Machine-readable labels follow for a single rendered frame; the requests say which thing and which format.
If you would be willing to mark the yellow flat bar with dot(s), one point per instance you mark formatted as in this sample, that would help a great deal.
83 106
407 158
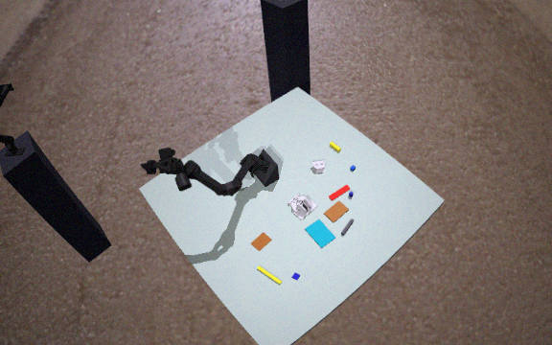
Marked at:
269 275

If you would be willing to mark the red flat bar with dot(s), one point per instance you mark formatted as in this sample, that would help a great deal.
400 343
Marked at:
339 193

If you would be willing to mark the yellow rectangular bar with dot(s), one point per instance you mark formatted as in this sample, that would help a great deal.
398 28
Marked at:
335 146

